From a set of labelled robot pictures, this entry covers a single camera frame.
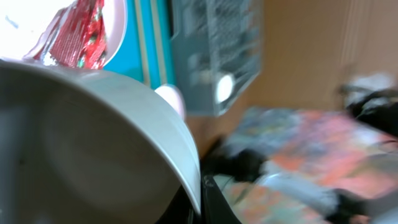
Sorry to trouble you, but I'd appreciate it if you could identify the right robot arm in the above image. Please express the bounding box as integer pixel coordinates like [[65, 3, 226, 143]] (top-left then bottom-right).
[[204, 149, 397, 223]]

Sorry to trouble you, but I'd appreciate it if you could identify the teal plastic tray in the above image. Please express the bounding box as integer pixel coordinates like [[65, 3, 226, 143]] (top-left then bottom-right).
[[102, 0, 175, 90]]

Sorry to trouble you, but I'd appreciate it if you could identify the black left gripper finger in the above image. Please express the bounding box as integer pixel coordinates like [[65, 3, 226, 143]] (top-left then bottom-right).
[[156, 175, 241, 224]]

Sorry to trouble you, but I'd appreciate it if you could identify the grey bowl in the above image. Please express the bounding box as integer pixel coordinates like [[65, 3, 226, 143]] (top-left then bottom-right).
[[1, 61, 201, 223]]

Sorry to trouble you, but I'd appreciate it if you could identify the white paper cup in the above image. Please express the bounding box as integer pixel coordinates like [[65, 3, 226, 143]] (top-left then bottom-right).
[[215, 73, 235, 103]]

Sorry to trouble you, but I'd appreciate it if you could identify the wooden chopstick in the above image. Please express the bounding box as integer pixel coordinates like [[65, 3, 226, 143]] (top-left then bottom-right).
[[134, 0, 150, 86], [150, 0, 167, 85]]

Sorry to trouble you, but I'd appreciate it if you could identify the white round plate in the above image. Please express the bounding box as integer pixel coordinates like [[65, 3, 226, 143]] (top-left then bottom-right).
[[1, 0, 127, 69]]

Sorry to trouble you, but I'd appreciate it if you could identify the pink bowl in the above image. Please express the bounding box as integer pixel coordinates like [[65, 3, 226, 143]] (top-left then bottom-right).
[[155, 84, 186, 120]]

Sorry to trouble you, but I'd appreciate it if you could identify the grey dishwasher rack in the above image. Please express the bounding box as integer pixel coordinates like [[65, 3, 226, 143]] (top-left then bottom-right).
[[168, 0, 264, 116]]

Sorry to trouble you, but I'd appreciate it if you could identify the red snack wrapper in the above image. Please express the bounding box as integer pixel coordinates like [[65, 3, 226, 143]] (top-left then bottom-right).
[[26, 0, 107, 70]]

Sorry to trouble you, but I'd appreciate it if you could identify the wooden chopstick right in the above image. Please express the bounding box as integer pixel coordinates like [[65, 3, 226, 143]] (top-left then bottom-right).
[[150, 0, 167, 85]]

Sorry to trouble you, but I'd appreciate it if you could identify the wooden chopstick left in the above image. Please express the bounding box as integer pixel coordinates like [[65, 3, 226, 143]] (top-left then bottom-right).
[[134, 0, 150, 86]]

